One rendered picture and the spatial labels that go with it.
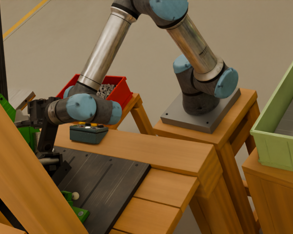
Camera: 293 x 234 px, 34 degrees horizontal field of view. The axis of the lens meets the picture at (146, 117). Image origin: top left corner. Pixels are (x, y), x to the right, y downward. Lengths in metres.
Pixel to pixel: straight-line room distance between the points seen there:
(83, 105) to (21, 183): 0.39
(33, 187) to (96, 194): 0.70
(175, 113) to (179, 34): 0.50
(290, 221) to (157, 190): 0.53
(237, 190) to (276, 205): 0.23
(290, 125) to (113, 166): 0.67
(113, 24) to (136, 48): 2.78
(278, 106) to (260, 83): 1.62
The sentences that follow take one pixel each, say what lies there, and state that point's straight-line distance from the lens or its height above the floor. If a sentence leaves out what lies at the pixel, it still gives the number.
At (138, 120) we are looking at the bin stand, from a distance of 2.39.
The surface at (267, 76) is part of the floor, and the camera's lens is 3.50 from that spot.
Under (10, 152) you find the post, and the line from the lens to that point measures 1.05.
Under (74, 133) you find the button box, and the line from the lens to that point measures 2.05.
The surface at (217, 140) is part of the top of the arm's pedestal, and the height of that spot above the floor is 0.85.
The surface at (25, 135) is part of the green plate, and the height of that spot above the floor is 1.10.
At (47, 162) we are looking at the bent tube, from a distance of 1.89.
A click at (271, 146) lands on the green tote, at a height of 0.90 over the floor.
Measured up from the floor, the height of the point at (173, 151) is 0.90.
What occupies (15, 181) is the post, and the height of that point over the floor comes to 1.47.
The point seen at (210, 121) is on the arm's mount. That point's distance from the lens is 1.88.
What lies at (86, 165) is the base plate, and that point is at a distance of 1.92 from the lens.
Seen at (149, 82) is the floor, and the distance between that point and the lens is 3.84.
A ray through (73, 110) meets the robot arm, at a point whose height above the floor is 1.36.
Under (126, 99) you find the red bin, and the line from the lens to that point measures 2.28.
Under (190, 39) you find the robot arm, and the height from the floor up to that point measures 1.29.
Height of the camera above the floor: 2.09
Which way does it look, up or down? 37 degrees down
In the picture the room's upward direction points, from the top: 24 degrees counter-clockwise
